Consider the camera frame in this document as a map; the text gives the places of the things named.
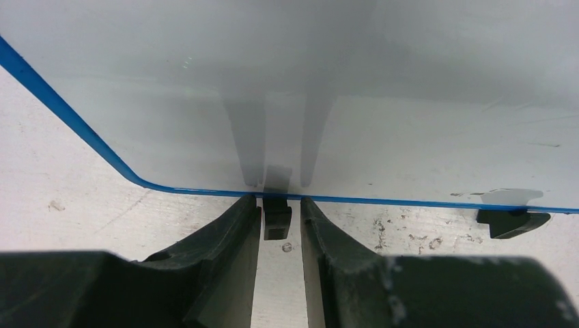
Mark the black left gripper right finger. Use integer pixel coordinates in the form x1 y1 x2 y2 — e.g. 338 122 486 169
300 197 578 327

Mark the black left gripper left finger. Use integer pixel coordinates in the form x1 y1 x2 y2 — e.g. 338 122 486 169
1 195 261 327

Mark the black whiteboard foot clip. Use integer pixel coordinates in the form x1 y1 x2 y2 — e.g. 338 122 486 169
476 210 551 239
263 197 292 241

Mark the blue-framed whiteboard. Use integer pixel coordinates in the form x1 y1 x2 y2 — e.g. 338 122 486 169
1 1 578 213

